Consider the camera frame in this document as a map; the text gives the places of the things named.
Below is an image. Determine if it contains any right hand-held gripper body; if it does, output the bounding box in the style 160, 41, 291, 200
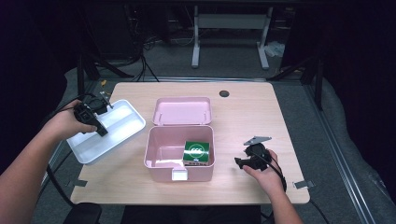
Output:
243, 135, 273, 172

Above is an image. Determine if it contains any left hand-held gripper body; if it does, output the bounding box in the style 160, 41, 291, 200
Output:
73, 91, 114, 124

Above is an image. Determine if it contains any white tray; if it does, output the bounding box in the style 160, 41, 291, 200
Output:
66, 99, 147, 165

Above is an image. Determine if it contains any green and white carton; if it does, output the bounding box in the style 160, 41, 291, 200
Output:
182, 140, 210, 167

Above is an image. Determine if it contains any pink storage box with lid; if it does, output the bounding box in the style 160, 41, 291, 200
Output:
143, 96, 217, 183

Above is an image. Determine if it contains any person's right hand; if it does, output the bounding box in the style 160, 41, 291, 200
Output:
242, 148, 286, 197

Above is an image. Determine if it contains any person's left hand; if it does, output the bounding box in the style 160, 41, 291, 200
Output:
43, 99, 98, 141

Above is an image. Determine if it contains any yellow tag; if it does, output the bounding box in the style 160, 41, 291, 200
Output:
100, 79, 112, 96

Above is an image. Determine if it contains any black metal stand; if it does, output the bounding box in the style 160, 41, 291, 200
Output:
267, 55, 325, 110
76, 54, 134, 105

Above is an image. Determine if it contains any person's dark lap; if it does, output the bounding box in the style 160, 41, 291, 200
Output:
120, 204, 262, 224

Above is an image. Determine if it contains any black chair armrest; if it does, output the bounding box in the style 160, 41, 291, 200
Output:
64, 202, 103, 224

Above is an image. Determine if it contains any clear plastic bag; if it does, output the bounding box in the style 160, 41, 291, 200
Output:
264, 40, 287, 59

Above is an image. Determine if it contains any right hand-held gripper cable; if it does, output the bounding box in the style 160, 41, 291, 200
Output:
253, 151, 288, 192

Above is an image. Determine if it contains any hand-held gripper cable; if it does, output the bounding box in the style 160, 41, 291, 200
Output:
253, 151, 288, 192
40, 92, 96, 208

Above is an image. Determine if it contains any left hand-held gripper cable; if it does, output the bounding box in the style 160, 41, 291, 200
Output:
40, 92, 96, 208

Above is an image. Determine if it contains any bundle of black cables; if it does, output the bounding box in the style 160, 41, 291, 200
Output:
124, 3, 161, 82

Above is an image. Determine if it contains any aluminium floor rail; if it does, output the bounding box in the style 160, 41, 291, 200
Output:
303, 83, 378, 224

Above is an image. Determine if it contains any white metal desk frame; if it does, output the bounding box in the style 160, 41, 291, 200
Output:
191, 5, 275, 70

